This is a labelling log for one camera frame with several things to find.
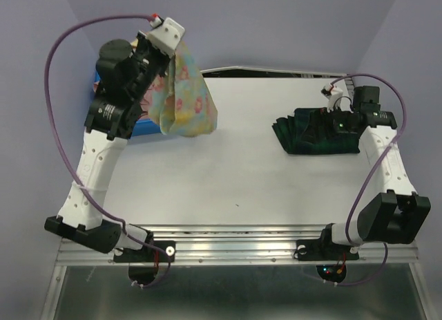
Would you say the green plaid skirt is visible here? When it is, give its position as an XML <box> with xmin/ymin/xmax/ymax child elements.
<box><xmin>272</xmin><ymin>108</ymin><xmax>360</xmax><ymax>156</ymax></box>

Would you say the pastel floral skirt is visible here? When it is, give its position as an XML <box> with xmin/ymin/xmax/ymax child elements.
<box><xmin>142</xmin><ymin>41</ymin><xmax>218</xmax><ymax>138</ymax></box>

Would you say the blue plastic bin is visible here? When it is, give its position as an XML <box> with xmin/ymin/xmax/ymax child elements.
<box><xmin>91</xmin><ymin>70</ymin><xmax>163</xmax><ymax>138</ymax></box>

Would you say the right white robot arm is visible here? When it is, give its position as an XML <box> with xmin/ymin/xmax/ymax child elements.
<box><xmin>296</xmin><ymin>85</ymin><xmax>431</xmax><ymax>261</ymax></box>

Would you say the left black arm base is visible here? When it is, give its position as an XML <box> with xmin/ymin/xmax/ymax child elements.
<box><xmin>113</xmin><ymin>240</ymin><xmax>176</xmax><ymax>263</ymax></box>

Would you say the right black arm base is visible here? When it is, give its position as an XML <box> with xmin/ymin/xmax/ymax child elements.
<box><xmin>294</xmin><ymin>239</ymin><xmax>360</xmax><ymax>265</ymax></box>

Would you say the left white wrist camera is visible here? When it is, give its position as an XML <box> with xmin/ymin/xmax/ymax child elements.
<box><xmin>147</xmin><ymin>16</ymin><xmax>185</xmax><ymax>58</ymax></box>

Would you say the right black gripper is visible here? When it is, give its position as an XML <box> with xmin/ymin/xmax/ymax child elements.
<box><xmin>298</xmin><ymin>101</ymin><xmax>357</xmax><ymax>144</ymax></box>

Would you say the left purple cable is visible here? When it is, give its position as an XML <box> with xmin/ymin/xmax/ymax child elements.
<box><xmin>44</xmin><ymin>14</ymin><xmax>172</xmax><ymax>289</ymax></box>

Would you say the aluminium rail frame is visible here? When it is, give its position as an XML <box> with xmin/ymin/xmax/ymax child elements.
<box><xmin>41</xmin><ymin>66</ymin><xmax>429</xmax><ymax>320</ymax></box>

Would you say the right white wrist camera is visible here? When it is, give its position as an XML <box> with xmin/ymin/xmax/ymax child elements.
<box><xmin>321</xmin><ymin>84</ymin><xmax>343</xmax><ymax>112</ymax></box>

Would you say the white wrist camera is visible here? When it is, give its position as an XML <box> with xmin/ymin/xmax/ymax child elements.
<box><xmin>147</xmin><ymin>16</ymin><xmax>185</xmax><ymax>58</ymax></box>
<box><xmin>321</xmin><ymin>84</ymin><xmax>343</xmax><ymax>112</ymax></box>

